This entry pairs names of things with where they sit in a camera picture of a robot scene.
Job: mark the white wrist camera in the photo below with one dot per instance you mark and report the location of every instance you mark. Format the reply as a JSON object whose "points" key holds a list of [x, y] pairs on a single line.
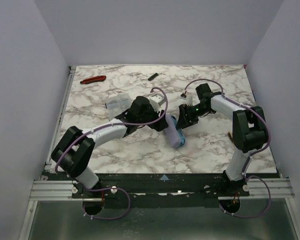
{"points": [[157, 101], [187, 99]]}

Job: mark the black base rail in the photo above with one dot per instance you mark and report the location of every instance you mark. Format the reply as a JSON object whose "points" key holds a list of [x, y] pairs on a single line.
{"points": [[171, 190]]}

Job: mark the yellow handled pliers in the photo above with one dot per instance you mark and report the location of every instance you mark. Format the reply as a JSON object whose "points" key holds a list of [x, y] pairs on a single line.
{"points": [[230, 136]]}

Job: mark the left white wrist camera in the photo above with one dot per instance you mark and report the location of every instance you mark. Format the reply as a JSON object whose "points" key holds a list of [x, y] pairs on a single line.
{"points": [[157, 101]]}

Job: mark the lilac umbrella case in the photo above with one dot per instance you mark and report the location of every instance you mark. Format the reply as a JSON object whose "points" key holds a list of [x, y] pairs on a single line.
{"points": [[171, 132]]}

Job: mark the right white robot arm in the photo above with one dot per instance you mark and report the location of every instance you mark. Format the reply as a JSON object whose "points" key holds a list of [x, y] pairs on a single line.
{"points": [[249, 130]]}

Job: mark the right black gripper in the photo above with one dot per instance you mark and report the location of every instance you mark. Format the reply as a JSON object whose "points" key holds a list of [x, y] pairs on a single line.
{"points": [[184, 118]]}

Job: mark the small black stick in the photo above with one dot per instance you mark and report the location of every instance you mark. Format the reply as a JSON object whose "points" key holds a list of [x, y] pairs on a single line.
{"points": [[153, 76]]}

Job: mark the clear plastic screw box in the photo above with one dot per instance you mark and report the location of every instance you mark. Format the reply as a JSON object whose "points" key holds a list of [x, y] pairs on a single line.
{"points": [[117, 104]]}

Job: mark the red black utility knife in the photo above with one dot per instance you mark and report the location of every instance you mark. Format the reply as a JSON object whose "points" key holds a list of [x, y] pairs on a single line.
{"points": [[95, 79]]}

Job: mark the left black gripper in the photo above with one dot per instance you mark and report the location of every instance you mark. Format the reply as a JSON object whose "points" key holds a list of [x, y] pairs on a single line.
{"points": [[160, 123]]}

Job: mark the blue folding umbrella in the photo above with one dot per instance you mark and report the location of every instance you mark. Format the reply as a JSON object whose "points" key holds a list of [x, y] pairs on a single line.
{"points": [[180, 137]]}

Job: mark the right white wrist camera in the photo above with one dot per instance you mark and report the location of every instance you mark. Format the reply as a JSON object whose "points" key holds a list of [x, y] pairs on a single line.
{"points": [[187, 99]]}

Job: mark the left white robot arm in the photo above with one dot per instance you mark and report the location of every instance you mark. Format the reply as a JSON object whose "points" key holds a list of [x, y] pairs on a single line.
{"points": [[74, 150]]}

